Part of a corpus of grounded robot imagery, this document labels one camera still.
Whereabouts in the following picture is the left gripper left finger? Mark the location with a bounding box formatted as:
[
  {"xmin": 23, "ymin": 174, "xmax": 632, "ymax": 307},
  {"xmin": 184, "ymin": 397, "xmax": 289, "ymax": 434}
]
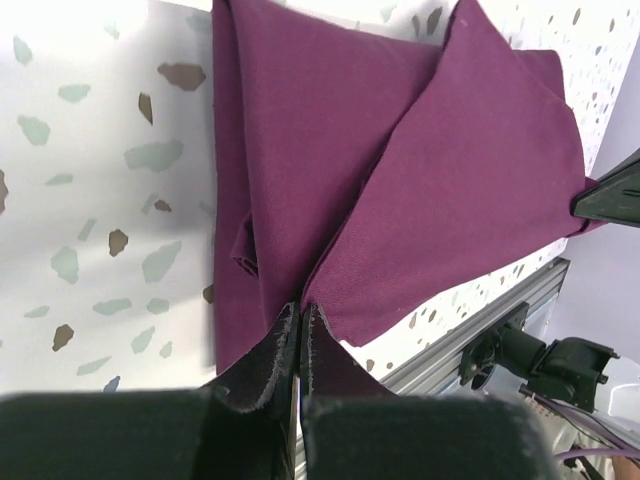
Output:
[{"xmin": 1, "ymin": 303, "xmax": 300, "ymax": 479}]

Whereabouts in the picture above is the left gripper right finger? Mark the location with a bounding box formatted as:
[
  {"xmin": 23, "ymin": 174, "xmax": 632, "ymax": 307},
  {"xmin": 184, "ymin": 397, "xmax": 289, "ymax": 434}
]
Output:
[{"xmin": 299, "ymin": 304, "xmax": 558, "ymax": 480}]

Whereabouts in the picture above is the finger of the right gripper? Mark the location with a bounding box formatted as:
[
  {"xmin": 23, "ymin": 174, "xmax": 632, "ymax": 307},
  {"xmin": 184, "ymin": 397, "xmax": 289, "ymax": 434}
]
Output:
[{"xmin": 572, "ymin": 150, "xmax": 640, "ymax": 225}]

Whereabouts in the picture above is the purple cloth mat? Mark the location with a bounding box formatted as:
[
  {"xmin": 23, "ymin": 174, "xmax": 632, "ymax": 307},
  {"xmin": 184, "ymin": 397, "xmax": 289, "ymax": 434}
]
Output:
[{"xmin": 212, "ymin": 1, "xmax": 593, "ymax": 370}]

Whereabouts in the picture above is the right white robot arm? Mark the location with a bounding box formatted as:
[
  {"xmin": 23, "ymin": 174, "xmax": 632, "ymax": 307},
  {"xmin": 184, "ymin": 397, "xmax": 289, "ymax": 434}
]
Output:
[{"xmin": 458, "ymin": 152, "xmax": 639, "ymax": 422}]

